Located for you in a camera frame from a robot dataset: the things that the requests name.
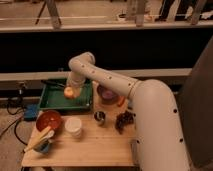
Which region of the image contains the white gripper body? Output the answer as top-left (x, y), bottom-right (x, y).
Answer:
top-left (65, 77), bottom-right (85, 98)

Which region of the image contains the yellow red apple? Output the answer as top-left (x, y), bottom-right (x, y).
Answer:
top-left (64, 87), bottom-right (74, 99)

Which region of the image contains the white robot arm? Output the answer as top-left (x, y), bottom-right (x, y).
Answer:
top-left (68, 52), bottom-right (190, 171)

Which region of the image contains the green plastic tray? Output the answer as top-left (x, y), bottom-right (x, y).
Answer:
top-left (39, 78), bottom-right (93, 111)

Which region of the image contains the purple bowl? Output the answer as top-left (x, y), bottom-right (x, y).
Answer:
top-left (97, 85), bottom-right (118, 104)

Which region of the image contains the small metal cup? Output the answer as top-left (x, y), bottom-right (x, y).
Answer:
top-left (94, 111), bottom-right (106, 126)

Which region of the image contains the white plastic cup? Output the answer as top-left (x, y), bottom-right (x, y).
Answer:
top-left (65, 117), bottom-right (82, 138)

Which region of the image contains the red bowl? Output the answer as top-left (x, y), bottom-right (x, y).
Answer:
top-left (36, 110), bottom-right (62, 131)

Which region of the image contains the orange carrot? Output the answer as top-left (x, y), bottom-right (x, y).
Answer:
top-left (117, 96), bottom-right (126, 107)

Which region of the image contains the blue box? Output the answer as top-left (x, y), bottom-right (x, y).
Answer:
top-left (24, 104), bottom-right (39, 121)

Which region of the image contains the white spatula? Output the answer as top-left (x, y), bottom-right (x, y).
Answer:
top-left (27, 130), bottom-right (56, 150)

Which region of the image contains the wooden spoon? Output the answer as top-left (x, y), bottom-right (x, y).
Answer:
top-left (24, 126), bottom-right (54, 152)

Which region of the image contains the dark grape bunch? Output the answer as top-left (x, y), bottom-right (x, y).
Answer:
top-left (115, 111), bottom-right (134, 134)

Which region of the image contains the small blue bowl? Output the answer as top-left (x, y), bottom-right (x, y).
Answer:
top-left (34, 140), bottom-right (50, 154)

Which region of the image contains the black cable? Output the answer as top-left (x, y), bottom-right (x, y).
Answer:
top-left (0, 96), bottom-right (29, 146)

